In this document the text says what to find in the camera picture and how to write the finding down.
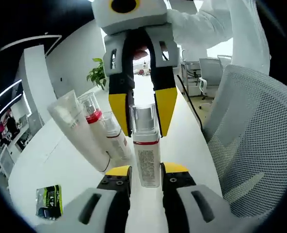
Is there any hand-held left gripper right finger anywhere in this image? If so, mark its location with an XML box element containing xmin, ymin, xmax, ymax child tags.
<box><xmin>160</xmin><ymin>162</ymin><xmax>231</xmax><ymax>233</ymax></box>

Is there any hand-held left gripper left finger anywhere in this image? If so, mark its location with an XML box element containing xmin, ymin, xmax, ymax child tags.
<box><xmin>77</xmin><ymin>166</ymin><xmax>132</xmax><ymax>233</ymax></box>

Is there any skincare bottle wide red collar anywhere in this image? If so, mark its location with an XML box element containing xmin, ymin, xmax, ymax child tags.
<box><xmin>78</xmin><ymin>92</ymin><xmax>114</xmax><ymax>162</ymax></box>

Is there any white skincare tube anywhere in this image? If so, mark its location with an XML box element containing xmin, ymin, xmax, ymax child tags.
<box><xmin>47</xmin><ymin>89</ymin><xmax>110</xmax><ymax>172</ymax></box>

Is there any black green skincare sachet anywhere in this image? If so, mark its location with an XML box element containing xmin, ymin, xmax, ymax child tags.
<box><xmin>42</xmin><ymin>184</ymin><xmax>64</xmax><ymax>218</ymax></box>

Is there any silver black skincare sachet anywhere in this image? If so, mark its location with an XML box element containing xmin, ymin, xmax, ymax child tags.
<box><xmin>35</xmin><ymin>187</ymin><xmax>48</xmax><ymax>216</ymax></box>

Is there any person's right hand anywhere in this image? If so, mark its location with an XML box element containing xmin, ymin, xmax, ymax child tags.
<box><xmin>133</xmin><ymin>46</ymin><xmax>149</xmax><ymax>60</ymax></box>

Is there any potted green plant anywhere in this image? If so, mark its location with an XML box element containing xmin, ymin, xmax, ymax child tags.
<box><xmin>86</xmin><ymin>57</ymin><xmax>107</xmax><ymax>91</ymax></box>

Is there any white swivel office chair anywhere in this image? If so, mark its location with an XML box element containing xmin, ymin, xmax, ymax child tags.
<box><xmin>198</xmin><ymin>57</ymin><xmax>223</xmax><ymax>100</ymax></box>

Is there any bright window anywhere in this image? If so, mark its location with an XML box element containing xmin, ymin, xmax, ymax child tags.
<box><xmin>132</xmin><ymin>36</ymin><xmax>234</xmax><ymax>81</ymax></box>

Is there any grey mesh office chair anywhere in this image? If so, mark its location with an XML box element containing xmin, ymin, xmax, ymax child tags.
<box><xmin>202</xmin><ymin>64</ymin><xmax>287</xmax><ymax>220</ymax></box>

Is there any person's white coat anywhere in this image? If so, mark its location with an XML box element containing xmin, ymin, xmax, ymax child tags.
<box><xmin>227</xmin><ymin>0</ymin><xmax>272</xmax><ymax>76</ymax></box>

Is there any white mesh office chair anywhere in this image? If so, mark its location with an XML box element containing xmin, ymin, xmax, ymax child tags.
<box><xmin>0</xmin><ymin>145</ymin><xmax>15</xmax><ymax>175</ymax></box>

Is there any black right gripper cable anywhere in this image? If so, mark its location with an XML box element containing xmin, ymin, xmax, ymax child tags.
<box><xmin>176</xmin><ymin>74</ymin><xmax>204</xmax><ymax>131</ymax></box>

